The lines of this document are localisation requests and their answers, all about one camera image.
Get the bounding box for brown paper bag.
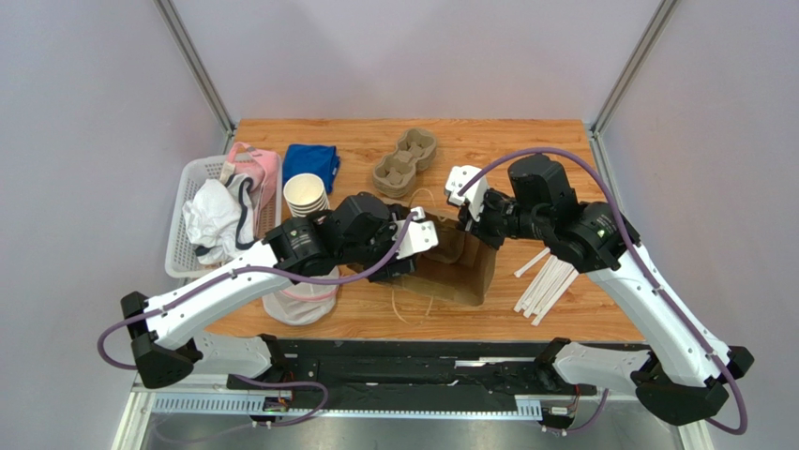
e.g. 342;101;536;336
390;187;497;326

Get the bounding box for bundle of white straws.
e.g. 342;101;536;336
513;248;579;326

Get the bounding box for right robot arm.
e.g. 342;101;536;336
445;148;754;435

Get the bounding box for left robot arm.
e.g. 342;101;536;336
121;192;425;389

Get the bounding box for cardboard cup carrier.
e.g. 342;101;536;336
372;127;438;199

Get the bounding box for white mesh food cover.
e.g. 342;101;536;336
262;283;339;326

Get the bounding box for stack of paper cups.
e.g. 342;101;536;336
283;173;329;218

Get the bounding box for blue folded cloth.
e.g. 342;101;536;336
282;143;340;194

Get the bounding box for pink cloth bag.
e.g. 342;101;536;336
219;142;281;210

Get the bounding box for white crumpled cloth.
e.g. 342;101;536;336
182;174;255;265

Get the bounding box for white plastic basket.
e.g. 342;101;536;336
164;156;282;278

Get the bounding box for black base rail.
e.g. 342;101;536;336
258;338;597;412

